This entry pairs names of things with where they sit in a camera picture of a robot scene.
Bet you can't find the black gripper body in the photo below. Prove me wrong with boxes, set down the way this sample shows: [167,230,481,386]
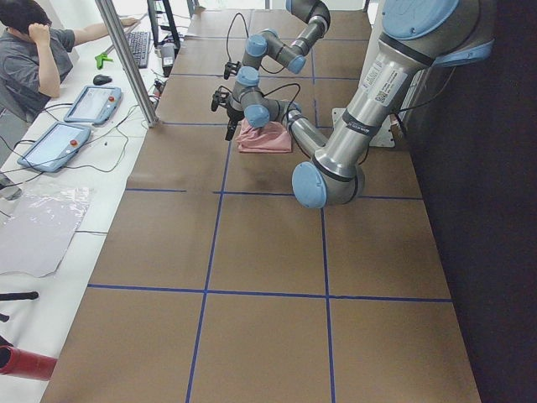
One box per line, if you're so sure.
[226,103,244,123]

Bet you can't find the pink Snoopy t-shirt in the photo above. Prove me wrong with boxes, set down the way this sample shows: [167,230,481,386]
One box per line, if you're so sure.
[236,118,292,154]

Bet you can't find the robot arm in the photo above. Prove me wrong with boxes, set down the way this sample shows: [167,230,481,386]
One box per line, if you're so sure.
[239,1,331,75]
[211,1,497,208]

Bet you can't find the black box with label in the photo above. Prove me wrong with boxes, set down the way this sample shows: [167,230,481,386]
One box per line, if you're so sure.
[159,43,178,77]

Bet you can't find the black keyboard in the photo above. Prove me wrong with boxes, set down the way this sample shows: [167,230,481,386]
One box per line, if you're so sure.
[126,31,151,69]

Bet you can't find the upper teach pendant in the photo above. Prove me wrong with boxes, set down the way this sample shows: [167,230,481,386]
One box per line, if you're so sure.
[64,86,123,125]

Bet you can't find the teach pendant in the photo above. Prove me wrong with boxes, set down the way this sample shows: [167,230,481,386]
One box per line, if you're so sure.
[64,86,123,125]
[17,122,91,173]

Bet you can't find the black computer mouse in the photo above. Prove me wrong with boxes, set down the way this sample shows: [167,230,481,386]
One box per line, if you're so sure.
[92,74,112,86]

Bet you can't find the green plastic tool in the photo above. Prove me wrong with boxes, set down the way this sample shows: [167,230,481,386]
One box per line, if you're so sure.
[95,53,113,70]

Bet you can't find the lower teach pendant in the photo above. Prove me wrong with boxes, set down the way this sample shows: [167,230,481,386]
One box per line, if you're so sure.
[17,122,91,173]

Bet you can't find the seated person grey shirt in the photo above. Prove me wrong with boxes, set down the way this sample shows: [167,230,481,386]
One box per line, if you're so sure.
[0,0,139,123]

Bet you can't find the paper sheet in plastic sleeve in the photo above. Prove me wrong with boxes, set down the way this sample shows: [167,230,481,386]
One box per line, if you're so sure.
[1,184,93,278]

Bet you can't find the black tripod legs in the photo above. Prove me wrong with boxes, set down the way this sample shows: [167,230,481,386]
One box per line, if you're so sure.
[0,290,39,323]

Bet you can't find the red cylinder bottle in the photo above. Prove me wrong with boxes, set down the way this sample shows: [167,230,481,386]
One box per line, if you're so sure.
[1,345,57,381]

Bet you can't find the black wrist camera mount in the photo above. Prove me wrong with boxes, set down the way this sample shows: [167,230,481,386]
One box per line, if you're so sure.
[211,86,232,112]
[223,60,242,80]

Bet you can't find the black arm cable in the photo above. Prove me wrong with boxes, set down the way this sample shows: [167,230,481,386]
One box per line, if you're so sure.
[226,12,248,64]
[259,82,303,111]

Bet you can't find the grey metal camera post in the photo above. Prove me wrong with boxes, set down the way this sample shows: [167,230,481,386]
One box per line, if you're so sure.
[95,0,159,128]

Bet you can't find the black cables at table edge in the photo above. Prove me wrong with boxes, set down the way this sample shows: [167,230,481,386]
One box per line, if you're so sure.
[0,62,169,236]

